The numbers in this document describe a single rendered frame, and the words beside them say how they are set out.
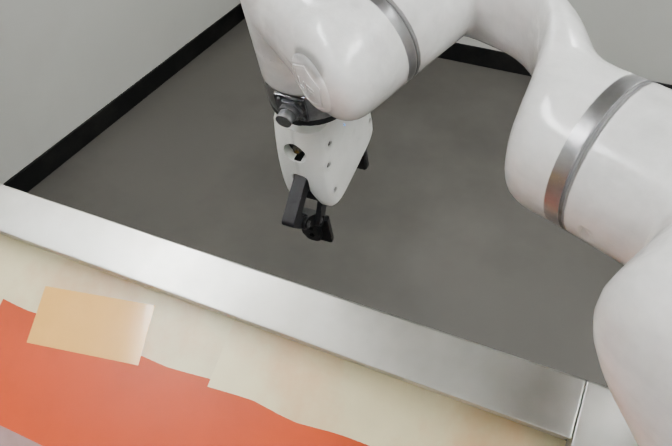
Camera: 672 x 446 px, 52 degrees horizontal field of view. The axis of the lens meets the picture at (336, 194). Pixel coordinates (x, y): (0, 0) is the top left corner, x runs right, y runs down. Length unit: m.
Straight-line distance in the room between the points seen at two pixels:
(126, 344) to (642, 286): 0.42
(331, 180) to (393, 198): 2.43
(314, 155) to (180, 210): 2.47
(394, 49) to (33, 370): 0.39
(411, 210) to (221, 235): 0.81
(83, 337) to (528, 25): 0.41
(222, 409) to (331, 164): 0.21
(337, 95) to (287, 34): 0.05
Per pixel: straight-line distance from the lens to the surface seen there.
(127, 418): 0.57
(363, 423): 0.51
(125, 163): 3.34
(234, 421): 0.54
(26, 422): 0.62
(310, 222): 0.61
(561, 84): 0.35
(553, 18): 0.39
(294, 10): 0.43
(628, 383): 0.29
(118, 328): 0.59
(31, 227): 0.61
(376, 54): 0.41
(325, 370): 0.52
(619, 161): 0.33
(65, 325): 0.61
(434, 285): 2.65
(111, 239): 0.57
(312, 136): 0.54
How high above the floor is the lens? 1.92
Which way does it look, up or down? 40 degrees down
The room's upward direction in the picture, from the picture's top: straight up
